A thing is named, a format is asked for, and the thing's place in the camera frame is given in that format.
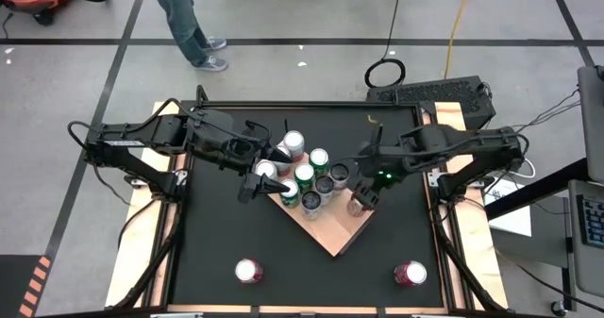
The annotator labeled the black coiled cable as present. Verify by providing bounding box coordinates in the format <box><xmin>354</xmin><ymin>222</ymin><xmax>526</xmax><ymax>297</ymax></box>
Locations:
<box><xmin>363</xmin><ymin>0</ymin><xmax>408</xmax><ymax>90</ymax></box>

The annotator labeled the black orange striped mat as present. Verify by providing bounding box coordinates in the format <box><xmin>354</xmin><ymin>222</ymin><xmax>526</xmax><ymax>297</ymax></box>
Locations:
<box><xmin>16</xmin><ymin>255</ymin><xmax>53</xmax><ymax>318</ymax></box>

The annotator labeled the red cola can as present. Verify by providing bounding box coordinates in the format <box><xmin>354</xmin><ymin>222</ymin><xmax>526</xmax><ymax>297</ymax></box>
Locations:
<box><xmin>393</xmin><ymin>259</ymin><xmax>428</xmax><ymax>288</ymax></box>
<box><xmin>234</xmin><ymin>258</ymin><xmax>264</xmax><ymax>285</ymax></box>
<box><xmin>345</xmin><ymin>192</ymin><xmax>374</xmax><ymax>218</ymax></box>

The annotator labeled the person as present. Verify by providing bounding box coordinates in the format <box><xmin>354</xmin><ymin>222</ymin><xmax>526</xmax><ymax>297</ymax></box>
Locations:
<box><xmin>141</xmin><ymin>0</ymin><xmax>229</xmax><ymax>73</ymax></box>

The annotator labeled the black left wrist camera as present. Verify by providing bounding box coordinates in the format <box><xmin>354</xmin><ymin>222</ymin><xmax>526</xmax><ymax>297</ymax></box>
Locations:
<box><xmin>237</xmin><ymin>173</ymin><xmax>260</xmax><ymax>205</ymax></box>

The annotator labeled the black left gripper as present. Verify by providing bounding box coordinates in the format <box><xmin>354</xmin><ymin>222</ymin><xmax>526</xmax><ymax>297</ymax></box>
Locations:
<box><xmin>217</xmin><ymin>134</ymin><xmax>294</xmax><ymax>196</ymax></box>

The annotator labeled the white printed paper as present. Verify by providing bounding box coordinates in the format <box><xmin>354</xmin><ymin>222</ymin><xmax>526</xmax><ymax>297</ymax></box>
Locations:
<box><xmin>485</xmin><ymin>175</ymin><xmax>533</xmax><ymax>238</ymax></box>

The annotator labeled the green Sprite can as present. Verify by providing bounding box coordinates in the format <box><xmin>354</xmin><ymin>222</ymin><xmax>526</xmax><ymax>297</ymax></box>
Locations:
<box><xmin>294</xmin><ymin>162</ymin><xmax>316</xmax><ymax>194</ymax></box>
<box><xmin>278</xmin><ymin>178</ymin><xmax>302</xmax><ymax>209</ymax></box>
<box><xmin>309</xmin><ymin>147</ymin><xmax>331</xmax><ymax>176</ymax></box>

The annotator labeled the wooden board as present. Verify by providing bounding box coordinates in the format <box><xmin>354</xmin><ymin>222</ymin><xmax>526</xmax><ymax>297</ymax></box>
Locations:
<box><xmin>263</xmin><ymin>118</ymin><xmax>377</xmax><ymax>259</ymax></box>

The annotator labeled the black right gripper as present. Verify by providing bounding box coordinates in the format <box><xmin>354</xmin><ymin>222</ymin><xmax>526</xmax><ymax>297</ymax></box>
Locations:
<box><xmin>353</xmin><ymin>141</ymin><xmax>408</xmax><ymax>211</ymax></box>

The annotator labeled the black desk support bar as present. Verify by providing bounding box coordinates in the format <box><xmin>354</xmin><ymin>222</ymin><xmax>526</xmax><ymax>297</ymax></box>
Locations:
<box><xmin>484</xmin><ymin>157</ymin><xmax>590</xmax><ymax>221</ymax></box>

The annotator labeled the silver Celsius energy drink can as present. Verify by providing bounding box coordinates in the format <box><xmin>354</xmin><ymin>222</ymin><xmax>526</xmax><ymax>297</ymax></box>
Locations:
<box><xmin>300</xmin><ymin>190</ymin><xmax>323</xmax><ymax>222</ymax></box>
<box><xmin>328</xmin><ymin>162</ymin><xmax>351</xmax><ymax>192</ymax></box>
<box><xmin>314</xmin><ymin>175</ymin><xmax>336</xmax><ymax>206</ymax></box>

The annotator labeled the dark computer keyboard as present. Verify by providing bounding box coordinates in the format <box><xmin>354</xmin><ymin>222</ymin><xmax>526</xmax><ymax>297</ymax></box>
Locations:
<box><xmin>579</xmin><ymin>193</ymin><xmax>604</xmax><ymax>249</ymax></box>

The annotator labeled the grey flat panel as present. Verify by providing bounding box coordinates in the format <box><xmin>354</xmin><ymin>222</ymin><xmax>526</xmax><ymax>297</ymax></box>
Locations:
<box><xmin>577</xmin><ymin>64</ymin><xmax>604</xmax><ymax>185</ymax></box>

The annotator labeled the grey keyboard tray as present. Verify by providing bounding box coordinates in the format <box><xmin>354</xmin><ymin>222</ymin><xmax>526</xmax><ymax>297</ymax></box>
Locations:
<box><xmin>567</xmin><ymin>178</ymin><xmax>604</xmax><ymax>299</ymax></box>

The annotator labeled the yellow cable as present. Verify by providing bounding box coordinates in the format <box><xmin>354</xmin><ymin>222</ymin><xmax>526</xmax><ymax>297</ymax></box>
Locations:
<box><xmin>443</xmin><ymin>0</ymin><xmax>475</xmax><ymax>81</ymax></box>

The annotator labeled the black computer tower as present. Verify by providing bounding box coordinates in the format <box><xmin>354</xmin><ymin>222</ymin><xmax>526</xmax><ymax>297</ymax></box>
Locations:
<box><xmin>365</xmin><ymin>75</ymin><xmax>497</xmax><ymax>130</ymax></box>

